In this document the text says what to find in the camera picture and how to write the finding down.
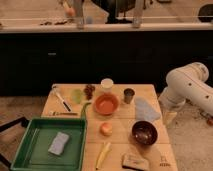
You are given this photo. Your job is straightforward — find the light blue towel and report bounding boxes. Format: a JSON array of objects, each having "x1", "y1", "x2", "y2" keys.
[{"x1": 134, "y1": 97, "x2": 161, "y2": 122}]

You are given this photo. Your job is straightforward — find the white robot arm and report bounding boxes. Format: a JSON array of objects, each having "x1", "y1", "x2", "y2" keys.
[{"x1": 158, "y1": 62, "x2": 213, "y2": 125}]

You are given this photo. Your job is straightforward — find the dark purple bowl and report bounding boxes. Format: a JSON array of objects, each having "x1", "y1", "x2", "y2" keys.
[{"x1": 132, "y1": 121, "x2": 158, "y2": 145}]

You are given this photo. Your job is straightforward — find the orange bowl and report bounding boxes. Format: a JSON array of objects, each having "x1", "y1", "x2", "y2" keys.
[{"x1": 94, "y1": 93, "x2": 119, "y2": 115}]

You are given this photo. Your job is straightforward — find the metal cup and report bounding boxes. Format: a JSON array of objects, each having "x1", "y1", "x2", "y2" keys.
[{"x1": 124, "y1": 88, "x2": 135, "y2": 104}]

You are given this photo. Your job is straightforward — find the brown scrub brush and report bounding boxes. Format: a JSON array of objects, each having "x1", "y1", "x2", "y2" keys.
[{"x1": 122, "y1": 154, "x2": 150, "y2": 171}]

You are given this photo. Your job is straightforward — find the orange peach fruit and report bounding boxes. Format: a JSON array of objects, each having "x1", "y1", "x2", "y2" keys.
[{"x1": 100, "y1": 122, "x2": 113, "y2": 136}]

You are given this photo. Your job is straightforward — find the white plastic cup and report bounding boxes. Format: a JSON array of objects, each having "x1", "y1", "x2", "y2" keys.
[{"x1": 101, "y1": 78, "x2": 114, "y2": 93}]

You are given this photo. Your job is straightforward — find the yellow corn cob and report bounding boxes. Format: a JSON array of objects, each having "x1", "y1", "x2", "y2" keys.
[{"x1": 95, "y1": 142, "x2": 111, "y2": 170}]

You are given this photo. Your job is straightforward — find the bunch of dark grapes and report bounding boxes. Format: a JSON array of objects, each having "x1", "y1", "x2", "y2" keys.
[{"x1": 84, "y1": 84, "x2": 95, "y2": 100}]

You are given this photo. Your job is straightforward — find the green pear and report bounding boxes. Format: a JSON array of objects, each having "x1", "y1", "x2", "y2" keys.
[{"x1": 71, "y1": 89, "x2": 83, "y2": 104}]

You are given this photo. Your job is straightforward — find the grey sponge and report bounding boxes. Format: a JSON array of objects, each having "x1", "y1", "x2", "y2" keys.
[{"x1": 48, "y1": 132, "x2": 70, "y2": 155}]

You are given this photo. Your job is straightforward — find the green plastic tray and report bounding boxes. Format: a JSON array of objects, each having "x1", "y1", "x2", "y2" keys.
[{"x1": 10, "y1": 118, "x2": 87, "y2": 171}]

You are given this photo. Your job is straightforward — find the black handled knife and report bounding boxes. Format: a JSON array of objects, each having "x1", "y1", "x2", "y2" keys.
[{"x1": 52, "y1": 86, "x2": 71, "y2": 112}]

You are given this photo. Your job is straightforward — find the wooden handled utensil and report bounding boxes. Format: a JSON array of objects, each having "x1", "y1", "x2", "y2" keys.
[{"x1": 49, "y1": 111, "x2": 78, "y2": 116}]

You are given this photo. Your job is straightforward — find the black chair frame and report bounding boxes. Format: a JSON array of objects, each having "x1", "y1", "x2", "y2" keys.
[{"x1": 0, "y1": 116, "x2": 30, "y2": 169}]

